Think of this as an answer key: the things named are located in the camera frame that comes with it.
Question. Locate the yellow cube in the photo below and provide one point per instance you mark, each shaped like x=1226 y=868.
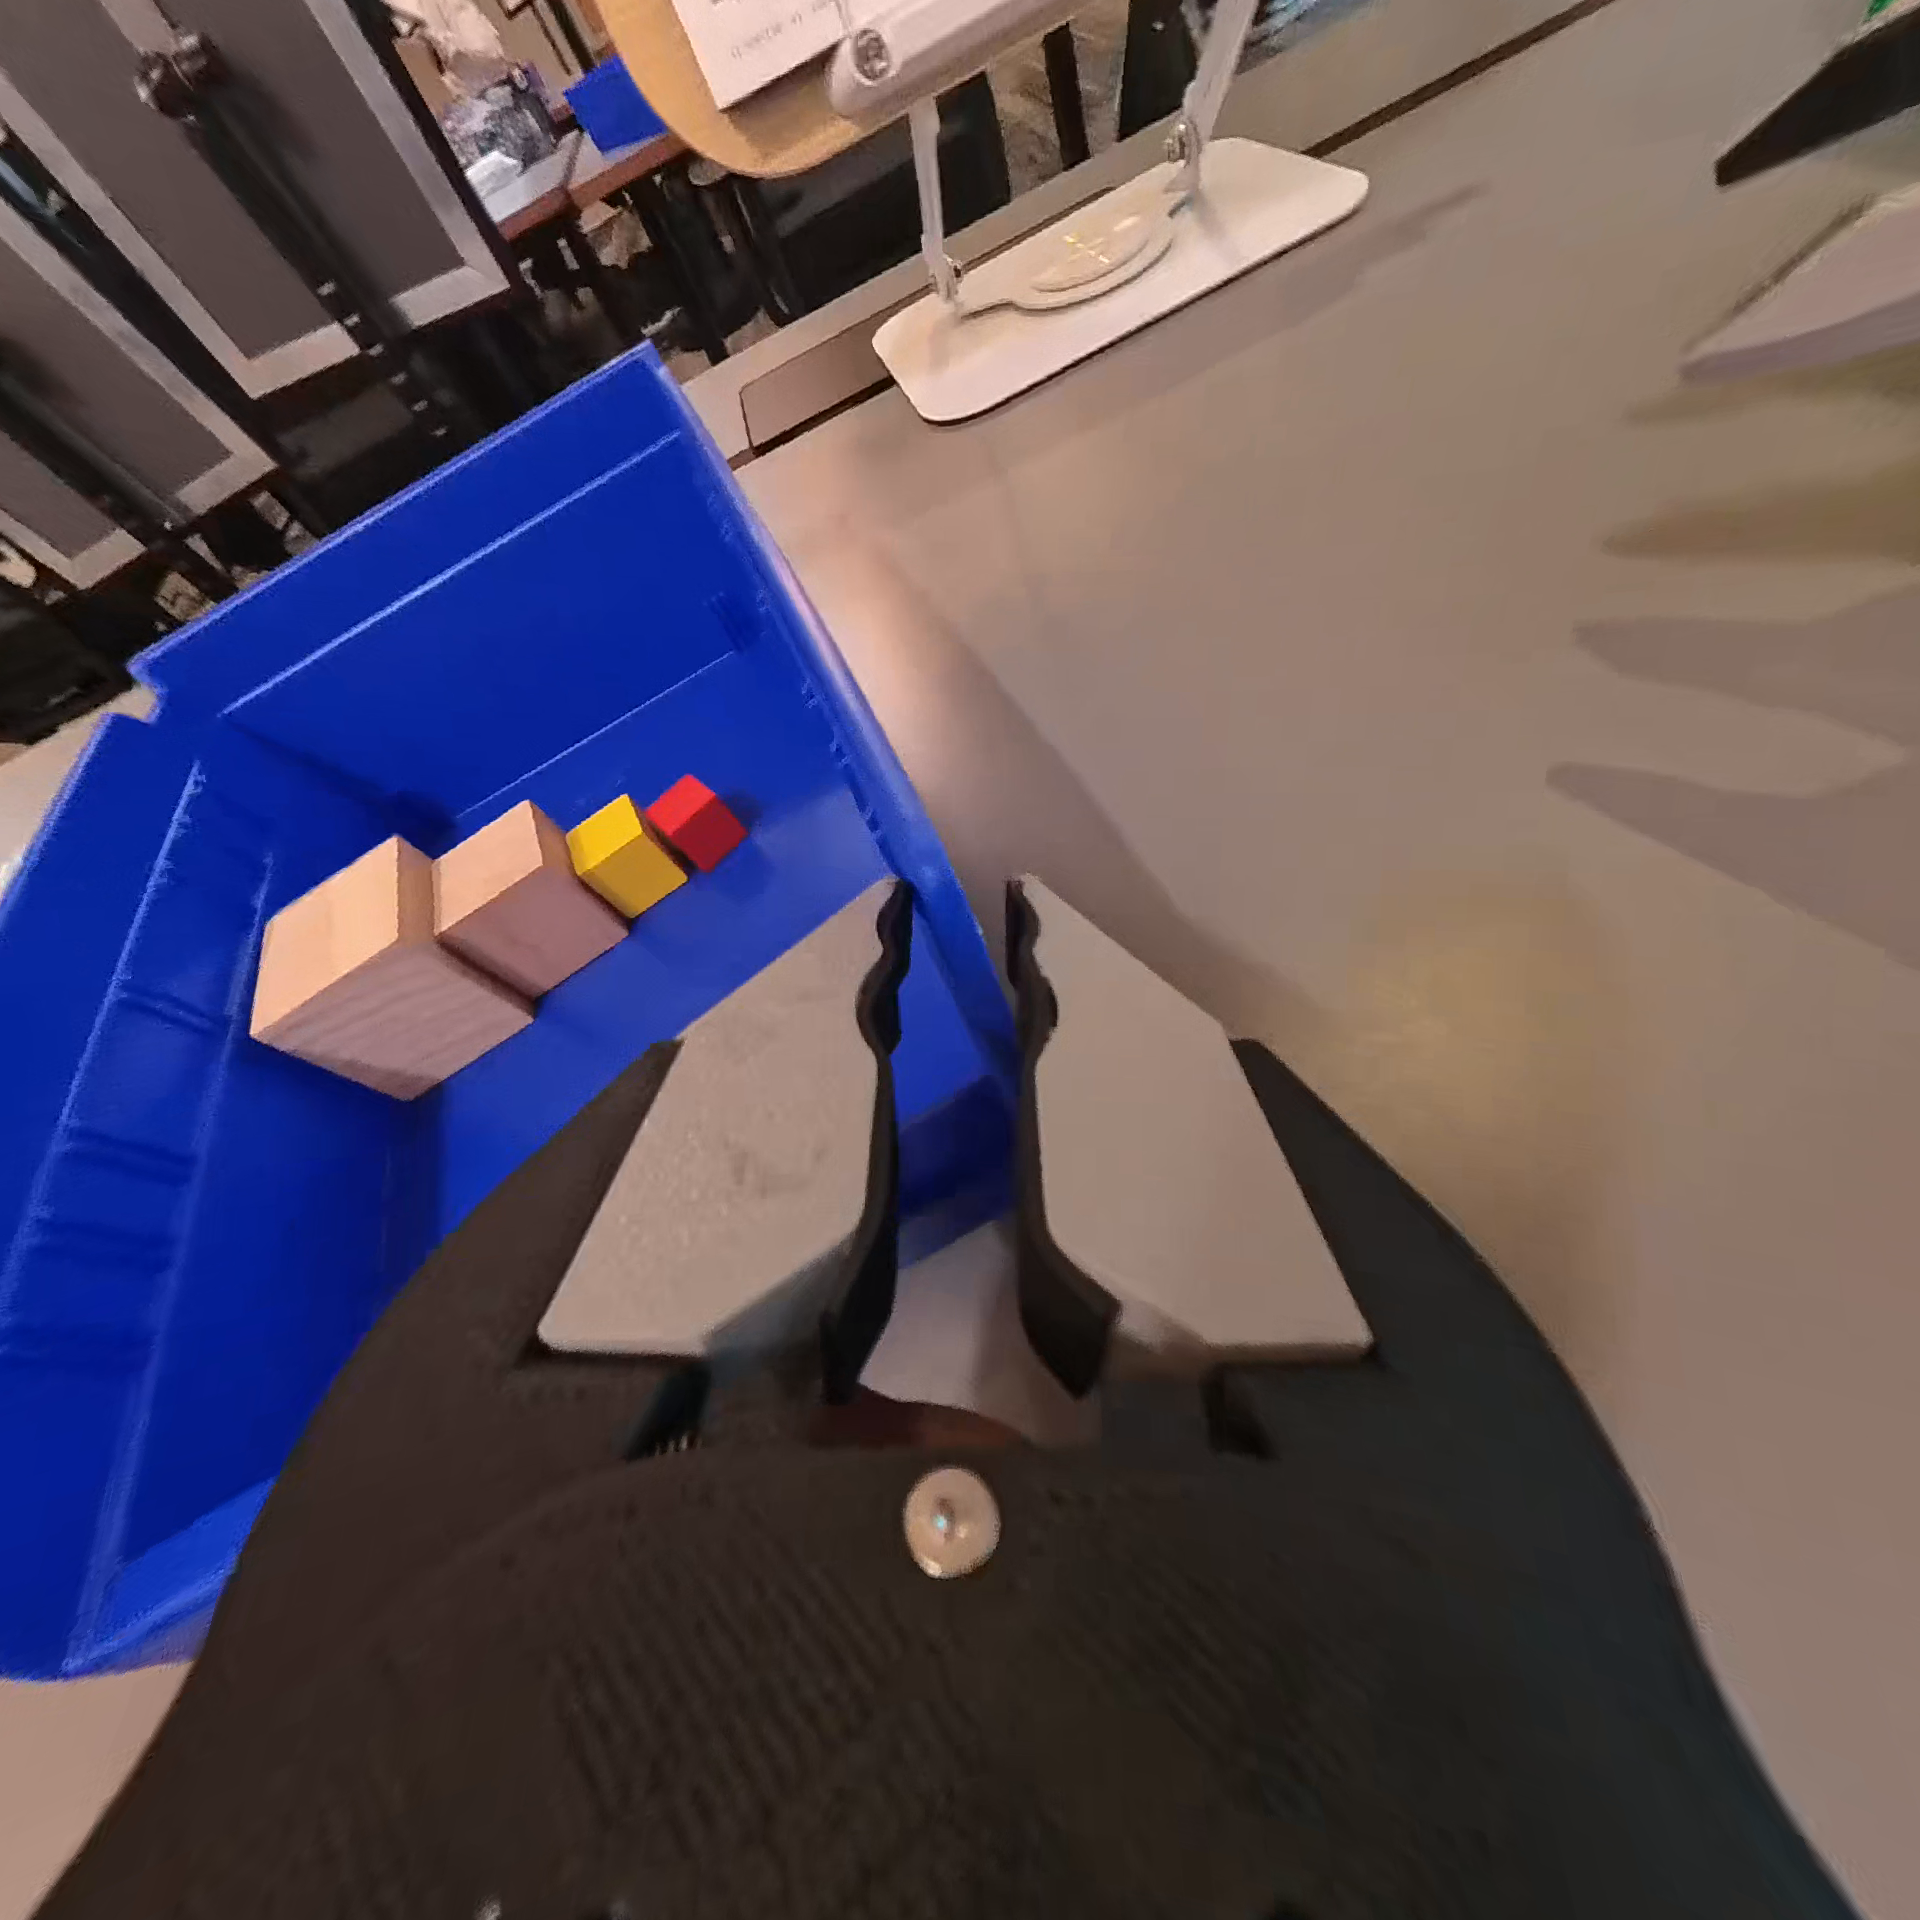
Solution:
x=623 y=865

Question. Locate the large blue plastic bin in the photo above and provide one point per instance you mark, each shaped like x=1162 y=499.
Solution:
x=494 y=677

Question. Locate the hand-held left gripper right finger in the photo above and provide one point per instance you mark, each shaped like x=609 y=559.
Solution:
x=1183 y=1201

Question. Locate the small wooden side table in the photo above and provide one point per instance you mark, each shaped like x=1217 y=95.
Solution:
x=600 y=182

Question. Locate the medium wooden cube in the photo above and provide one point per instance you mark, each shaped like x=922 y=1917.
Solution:
x=517 y=902

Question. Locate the small red cube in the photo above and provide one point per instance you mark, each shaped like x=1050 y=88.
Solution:
x=692 y=821

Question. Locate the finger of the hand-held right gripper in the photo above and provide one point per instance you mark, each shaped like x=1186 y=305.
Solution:
x=1830 y=104
x=1830 y=301

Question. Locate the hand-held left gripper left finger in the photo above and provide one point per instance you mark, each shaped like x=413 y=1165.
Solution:
x=720 y=1201

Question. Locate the small blue bin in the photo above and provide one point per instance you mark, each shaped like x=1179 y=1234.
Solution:
x=616 y=104

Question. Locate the instruction sheet stand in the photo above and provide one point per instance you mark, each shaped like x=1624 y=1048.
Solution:
x=1142 y=242

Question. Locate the grey metal-framed panel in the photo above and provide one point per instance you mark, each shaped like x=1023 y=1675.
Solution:
x=104 y=435
x=316 y=182

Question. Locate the large light wooden cube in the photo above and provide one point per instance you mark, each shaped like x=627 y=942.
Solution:
x=374 y=991

